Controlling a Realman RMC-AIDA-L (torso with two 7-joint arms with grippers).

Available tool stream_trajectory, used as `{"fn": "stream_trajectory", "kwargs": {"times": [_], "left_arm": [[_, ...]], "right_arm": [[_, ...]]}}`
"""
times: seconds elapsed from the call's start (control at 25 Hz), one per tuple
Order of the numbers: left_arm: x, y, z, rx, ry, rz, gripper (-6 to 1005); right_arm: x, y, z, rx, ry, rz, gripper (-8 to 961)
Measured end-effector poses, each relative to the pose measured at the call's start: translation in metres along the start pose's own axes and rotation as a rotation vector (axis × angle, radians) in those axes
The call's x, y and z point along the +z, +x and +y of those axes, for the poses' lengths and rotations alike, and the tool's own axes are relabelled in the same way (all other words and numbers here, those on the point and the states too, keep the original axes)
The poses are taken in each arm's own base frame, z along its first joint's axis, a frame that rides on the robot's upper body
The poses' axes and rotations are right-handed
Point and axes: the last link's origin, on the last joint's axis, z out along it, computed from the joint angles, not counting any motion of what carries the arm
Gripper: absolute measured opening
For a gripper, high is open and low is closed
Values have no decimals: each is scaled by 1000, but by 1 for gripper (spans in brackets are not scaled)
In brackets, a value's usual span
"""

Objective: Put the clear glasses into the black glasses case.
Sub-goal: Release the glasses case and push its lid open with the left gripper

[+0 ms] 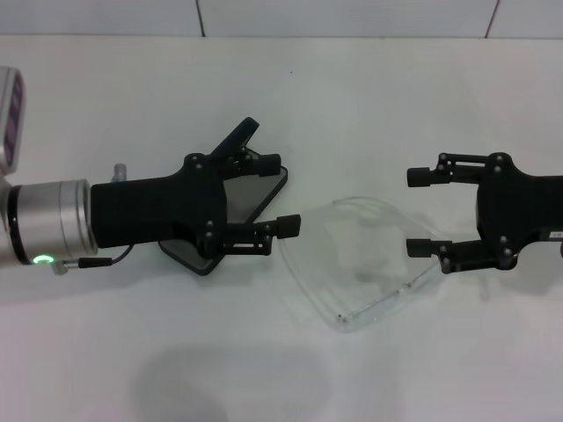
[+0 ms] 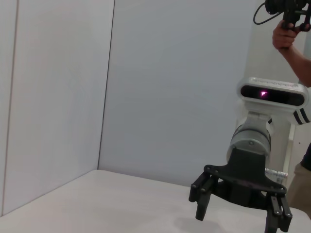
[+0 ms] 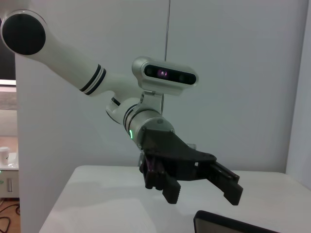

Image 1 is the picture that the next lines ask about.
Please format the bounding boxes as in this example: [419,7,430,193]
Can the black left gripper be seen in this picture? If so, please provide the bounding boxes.
[90,147,283,258]

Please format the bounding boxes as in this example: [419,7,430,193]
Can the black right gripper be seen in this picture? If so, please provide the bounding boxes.
[406,151,563,276]

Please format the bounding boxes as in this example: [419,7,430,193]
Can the black glasses case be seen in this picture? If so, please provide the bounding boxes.
[158,116,291,277]

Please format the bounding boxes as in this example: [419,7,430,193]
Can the clear white glasses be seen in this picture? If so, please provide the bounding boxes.
[274,195,454,336]

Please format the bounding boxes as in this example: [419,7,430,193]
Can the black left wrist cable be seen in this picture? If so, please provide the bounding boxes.
[52,244,134,276]

